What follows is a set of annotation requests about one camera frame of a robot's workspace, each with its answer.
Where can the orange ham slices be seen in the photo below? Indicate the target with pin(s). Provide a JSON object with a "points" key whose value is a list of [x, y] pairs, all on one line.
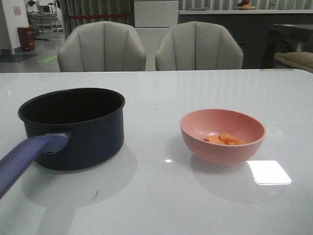
{"points": [[224, 139]]}

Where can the beige cushion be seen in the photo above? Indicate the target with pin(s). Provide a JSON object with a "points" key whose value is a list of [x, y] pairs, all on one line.
{"points": [[294, 60]]}

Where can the pink bowl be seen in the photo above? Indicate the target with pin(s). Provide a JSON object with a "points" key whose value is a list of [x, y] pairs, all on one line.
{"points": [[197, 125]]}

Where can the grey kitchen counter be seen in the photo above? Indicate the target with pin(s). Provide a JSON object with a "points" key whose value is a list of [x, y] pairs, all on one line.
{"points": [[251, 29]]}

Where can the dark side table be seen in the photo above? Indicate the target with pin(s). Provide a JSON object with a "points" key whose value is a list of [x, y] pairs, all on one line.
{"points": [[285, 38]]}

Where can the red barrier belt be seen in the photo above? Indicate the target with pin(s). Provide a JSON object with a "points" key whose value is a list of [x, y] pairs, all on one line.
{"points": [[105, 16]]}

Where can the red trash bin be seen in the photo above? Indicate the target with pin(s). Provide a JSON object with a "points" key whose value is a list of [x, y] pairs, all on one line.
{"points": [[26, 39]]}

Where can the dark blue saucepan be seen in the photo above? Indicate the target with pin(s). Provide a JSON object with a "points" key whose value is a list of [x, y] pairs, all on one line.
{"points": [[66, 130]]}

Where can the beige upholstered chair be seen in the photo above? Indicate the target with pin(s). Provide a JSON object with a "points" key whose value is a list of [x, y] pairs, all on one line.
{"points": [[198, 46], [102, 46]]}

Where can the left beige upholstered chair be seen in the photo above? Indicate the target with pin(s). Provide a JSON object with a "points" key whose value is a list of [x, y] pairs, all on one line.
{"points": [[102, 46]]}

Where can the fruit plate on counter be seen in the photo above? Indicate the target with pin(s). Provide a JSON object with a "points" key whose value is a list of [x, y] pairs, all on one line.
{"points": [[245, 5]]}

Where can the right beige upholstered chair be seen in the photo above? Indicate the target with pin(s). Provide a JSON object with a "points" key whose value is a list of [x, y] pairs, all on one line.
{"points": [[198, 46]]}

